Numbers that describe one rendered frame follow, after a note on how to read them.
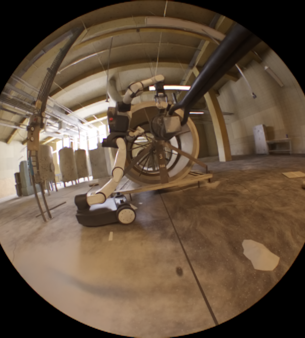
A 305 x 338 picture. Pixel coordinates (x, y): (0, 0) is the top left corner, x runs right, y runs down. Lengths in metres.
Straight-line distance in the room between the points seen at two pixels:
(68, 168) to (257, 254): 6.83
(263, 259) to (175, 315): 0.49
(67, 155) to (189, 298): 6.72
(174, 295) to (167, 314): 0.11
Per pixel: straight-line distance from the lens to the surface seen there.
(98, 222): 1.15
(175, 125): 0.80
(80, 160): 7.60
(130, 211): 1.06
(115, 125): 1.23
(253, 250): 0.76
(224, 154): 5.65
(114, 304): 0.65
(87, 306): 0.71
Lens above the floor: 0.59
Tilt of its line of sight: 5 degrees down
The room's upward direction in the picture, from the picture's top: 9 degrees counter-clockwise
